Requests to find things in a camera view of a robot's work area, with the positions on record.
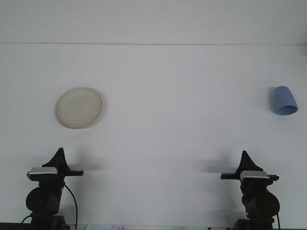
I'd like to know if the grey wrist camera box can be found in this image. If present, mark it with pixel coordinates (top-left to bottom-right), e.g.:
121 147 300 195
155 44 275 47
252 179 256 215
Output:
26 167 59 181
240 170 270 181

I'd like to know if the pale blue cup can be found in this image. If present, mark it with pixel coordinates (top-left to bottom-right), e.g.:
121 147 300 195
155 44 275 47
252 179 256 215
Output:
271 85 299 116

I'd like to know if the pale round plate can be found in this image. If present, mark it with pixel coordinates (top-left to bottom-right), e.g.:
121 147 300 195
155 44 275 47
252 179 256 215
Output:
55 86 104 130

